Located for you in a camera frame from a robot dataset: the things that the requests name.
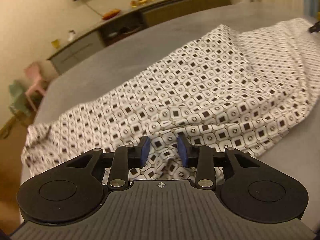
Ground black white patterned garment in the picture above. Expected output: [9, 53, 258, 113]
[21, 18, 319, 180]

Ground green plastic chair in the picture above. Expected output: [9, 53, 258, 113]
[9, 80, 31, 116]

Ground pink plastic chair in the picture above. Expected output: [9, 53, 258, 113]
[24, 62, 47, 112]

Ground long grey TV cabinet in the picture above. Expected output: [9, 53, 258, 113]
[47, 0, 231, 75]

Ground small yellow box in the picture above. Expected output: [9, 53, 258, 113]
[51, 39, 61, 49]

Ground small white penguin figure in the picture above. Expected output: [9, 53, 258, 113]
[67, 30, 76, 42]

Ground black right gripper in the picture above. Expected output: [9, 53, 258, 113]
[309, 21, 320, 33]

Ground red fruit plate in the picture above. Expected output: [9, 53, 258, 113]
[102, 9, 121, 21]

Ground gold ornaments on cabinet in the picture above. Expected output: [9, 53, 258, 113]
[130, 0, 154, 8]

